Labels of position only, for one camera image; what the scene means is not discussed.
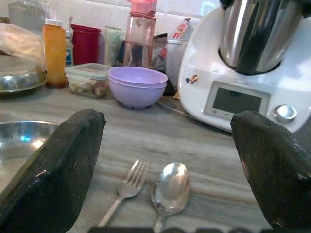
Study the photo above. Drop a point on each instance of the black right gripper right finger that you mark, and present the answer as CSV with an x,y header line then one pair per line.
x,y
274,170

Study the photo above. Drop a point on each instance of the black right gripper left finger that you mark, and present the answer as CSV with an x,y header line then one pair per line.
x,y
56,174

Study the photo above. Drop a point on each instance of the shallow steel plate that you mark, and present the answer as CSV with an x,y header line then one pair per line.
x,y
17,145

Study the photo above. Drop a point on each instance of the silver metal fork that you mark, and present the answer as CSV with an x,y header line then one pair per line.
x,y
132,184

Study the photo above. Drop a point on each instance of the clear lidded food container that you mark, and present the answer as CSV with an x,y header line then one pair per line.
x,y
87,82

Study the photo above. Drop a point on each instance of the silver metal spoon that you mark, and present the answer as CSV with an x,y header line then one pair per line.
x,y
172,187

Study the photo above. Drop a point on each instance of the upturned steel bowl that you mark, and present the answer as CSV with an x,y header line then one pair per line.
x,y
17,77

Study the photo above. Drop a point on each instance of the purple plastic bowl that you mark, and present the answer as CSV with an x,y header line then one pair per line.
x,y
138,76
136,97

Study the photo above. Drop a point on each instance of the orange sauce squeeze bottle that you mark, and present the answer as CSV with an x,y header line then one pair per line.
x,y
54,55

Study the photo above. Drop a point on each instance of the small white capped bottle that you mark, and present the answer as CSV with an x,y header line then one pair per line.
x,y
69,53

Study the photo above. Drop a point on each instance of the small orange packet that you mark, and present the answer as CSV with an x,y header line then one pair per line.
x,y
176,96

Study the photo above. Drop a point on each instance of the red plastic jar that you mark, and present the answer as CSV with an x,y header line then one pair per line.
x,y
85,46

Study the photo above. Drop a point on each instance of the white food processor base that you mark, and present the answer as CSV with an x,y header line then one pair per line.
x,y
199,60

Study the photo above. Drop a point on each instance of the steel mixing jug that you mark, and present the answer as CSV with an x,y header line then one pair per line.
x,y
255,36

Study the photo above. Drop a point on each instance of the dark blue bottle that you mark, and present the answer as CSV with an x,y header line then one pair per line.
x,y
121,54

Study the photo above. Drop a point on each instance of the beige paper bag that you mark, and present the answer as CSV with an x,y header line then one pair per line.
x,y
19,41

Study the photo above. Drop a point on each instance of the clear plastic packet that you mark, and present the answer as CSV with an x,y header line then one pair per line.
x,y
172,60

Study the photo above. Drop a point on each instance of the pink water bottle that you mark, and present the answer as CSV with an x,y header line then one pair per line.
x,y
139,36

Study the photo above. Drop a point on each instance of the clear ribbed plastic pitcher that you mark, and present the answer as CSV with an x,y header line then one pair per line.
x,y
24,14

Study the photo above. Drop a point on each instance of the white red printed carton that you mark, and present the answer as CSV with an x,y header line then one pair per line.
x,y
181,30

